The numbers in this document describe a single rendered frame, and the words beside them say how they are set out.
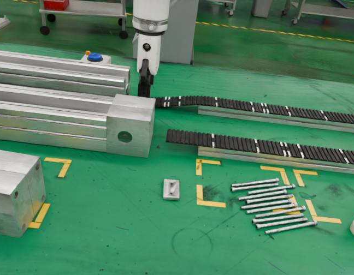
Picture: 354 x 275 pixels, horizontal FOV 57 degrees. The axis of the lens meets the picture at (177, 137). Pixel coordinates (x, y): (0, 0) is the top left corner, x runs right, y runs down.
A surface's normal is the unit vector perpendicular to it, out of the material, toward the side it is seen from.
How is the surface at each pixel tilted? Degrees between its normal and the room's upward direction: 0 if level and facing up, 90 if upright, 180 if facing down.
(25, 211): 90
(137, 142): 90
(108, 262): 0
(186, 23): 90
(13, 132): 90
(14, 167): 0
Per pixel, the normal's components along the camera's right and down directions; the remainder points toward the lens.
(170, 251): 0.11, -0.82
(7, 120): -0.05, 0.56
